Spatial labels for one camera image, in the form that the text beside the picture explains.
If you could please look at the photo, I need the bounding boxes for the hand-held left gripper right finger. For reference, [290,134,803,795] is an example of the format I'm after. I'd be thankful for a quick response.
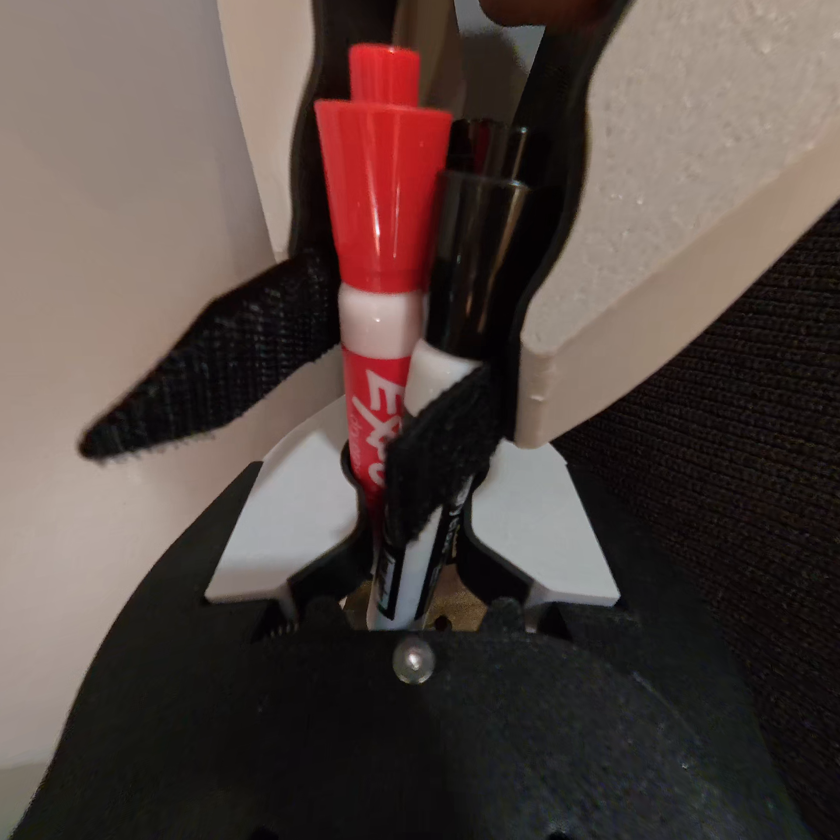
[461,441,622,632]

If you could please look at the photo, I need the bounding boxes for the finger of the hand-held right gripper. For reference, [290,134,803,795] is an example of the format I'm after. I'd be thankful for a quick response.
[217,0,342,258]
[505,0,840,450]

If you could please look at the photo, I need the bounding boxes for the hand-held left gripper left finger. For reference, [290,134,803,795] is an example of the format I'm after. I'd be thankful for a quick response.
[205,430,374,619]

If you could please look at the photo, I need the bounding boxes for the red dry erase marker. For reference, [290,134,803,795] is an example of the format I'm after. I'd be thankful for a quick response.
[314,42,455,546]

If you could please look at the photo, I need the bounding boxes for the black velcro strap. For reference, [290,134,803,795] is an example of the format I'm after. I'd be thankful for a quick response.
[79,252,506,546]

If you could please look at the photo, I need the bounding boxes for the black dry erase marker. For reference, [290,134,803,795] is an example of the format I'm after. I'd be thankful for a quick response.
[371,118,559,632]

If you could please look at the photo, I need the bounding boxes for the person's right hand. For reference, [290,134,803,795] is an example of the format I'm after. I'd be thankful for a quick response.
[481,0,613,28]

